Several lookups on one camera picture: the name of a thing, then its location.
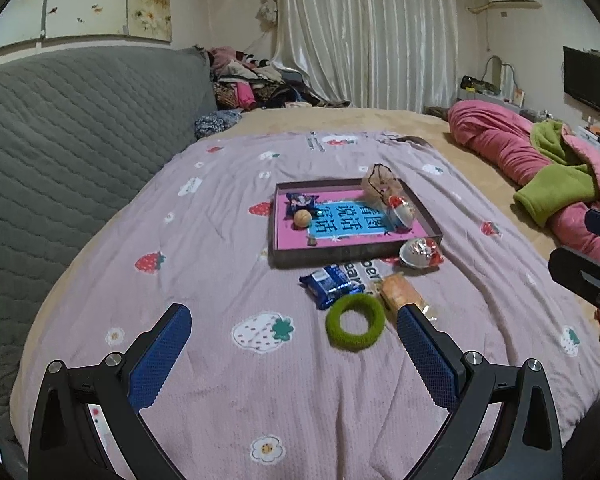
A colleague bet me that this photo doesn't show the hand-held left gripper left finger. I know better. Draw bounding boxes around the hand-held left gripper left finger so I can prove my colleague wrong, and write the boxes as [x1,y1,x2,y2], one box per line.
[27,303,193,480]

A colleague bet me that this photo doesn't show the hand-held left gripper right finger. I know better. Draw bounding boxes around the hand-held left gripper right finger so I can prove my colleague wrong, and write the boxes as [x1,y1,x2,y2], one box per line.
[396,304,563,480]

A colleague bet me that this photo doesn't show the clear biscuit packet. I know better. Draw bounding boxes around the clear biscuit packet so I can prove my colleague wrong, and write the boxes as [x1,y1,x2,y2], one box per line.
[377,272,438,321]

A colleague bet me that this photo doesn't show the green fuzzy hair ring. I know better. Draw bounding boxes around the green fuzzy hair ring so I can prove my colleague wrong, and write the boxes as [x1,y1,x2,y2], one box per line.
[325,294,386,351]

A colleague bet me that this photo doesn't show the clear red toy egg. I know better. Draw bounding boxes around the clear red toy egg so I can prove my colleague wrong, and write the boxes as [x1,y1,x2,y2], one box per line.
[399,238,444,268]

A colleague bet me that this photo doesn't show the blue snack packet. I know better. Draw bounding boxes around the blue snack packet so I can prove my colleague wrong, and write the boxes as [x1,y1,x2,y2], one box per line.
[299,265,363,311]

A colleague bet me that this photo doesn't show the shallow grey cardboard box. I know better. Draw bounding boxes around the shallow grey cardboard box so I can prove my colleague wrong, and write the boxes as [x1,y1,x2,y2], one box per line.
[267,177,443,269]

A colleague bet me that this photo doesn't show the beige mesh scrunchie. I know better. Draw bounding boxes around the beige mesh scrunchie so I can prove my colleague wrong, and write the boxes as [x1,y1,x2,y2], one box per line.
[361,163,405,206]

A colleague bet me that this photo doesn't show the purple cookie packet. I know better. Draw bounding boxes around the purple cookie packet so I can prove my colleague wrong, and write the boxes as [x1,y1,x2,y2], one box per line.
[285,192,321,216]

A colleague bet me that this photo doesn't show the green fleece blanket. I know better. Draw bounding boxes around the green fleece blanket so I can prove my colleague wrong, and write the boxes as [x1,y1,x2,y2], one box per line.
[512,121,598,227]

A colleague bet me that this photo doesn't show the pink strawberry printed blanket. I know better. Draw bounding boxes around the pink strawberry printed blanket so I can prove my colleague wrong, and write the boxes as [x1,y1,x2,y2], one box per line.
[22,130,600,480]

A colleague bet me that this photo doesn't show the pink quilt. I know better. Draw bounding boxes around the pink quilt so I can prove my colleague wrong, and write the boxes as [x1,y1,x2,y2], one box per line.
[447,100,600,281]

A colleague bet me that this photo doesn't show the pink blue picture book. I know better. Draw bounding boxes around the pink blue picture book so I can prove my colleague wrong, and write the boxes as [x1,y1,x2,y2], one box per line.
[276,187,428,251]

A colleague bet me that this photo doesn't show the grey side desk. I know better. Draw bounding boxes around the grey side desk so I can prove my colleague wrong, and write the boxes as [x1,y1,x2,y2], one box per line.
[457,87,536,116]

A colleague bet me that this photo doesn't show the white arched stand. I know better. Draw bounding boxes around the white arched stand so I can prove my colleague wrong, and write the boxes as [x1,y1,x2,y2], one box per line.
[482,56,518,101]

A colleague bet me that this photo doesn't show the dark green bag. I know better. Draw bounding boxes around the dark green bag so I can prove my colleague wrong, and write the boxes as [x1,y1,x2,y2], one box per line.
[460,76,501,95]

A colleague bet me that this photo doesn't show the grey quilted headboard cover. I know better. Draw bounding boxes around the grey quilted headboard cover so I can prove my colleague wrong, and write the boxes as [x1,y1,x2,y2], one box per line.
[0,45,218,461]

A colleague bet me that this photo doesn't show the blue patterned cloth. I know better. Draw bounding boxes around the blue patterned cloth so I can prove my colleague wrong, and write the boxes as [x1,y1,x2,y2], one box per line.
[194,109,243,138]

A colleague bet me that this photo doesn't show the white curtain panel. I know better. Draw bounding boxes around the white curtain panel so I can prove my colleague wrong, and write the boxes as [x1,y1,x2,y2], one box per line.
[272,0,376,108]
[360,0,458,113]

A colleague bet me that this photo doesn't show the pile of clothes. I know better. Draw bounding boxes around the pile of clothes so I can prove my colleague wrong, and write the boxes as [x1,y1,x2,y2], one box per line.
[207,46,351,111]

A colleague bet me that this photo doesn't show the black wall television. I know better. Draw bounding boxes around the black wall television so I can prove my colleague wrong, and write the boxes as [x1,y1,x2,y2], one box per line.
[562,46,600,122]

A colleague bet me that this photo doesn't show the floral wall mural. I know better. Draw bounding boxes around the floral wall mural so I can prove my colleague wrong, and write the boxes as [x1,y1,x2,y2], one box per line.
[0,0,173,56]

